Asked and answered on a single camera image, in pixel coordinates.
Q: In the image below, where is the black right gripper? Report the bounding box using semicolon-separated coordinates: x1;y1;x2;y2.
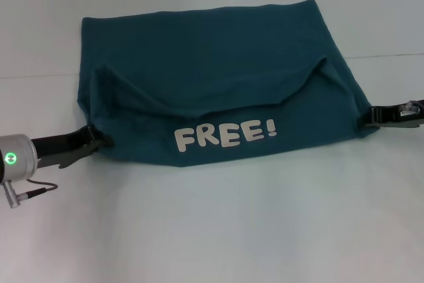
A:
359;99;424;129

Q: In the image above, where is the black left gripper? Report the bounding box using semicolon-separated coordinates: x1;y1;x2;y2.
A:
30;125;115;170

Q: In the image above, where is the teal blue t-shirt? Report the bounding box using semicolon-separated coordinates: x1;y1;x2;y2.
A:
76;0;378;168

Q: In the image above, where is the dark cable with metal plug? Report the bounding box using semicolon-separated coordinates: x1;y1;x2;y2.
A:
1;178;59;209

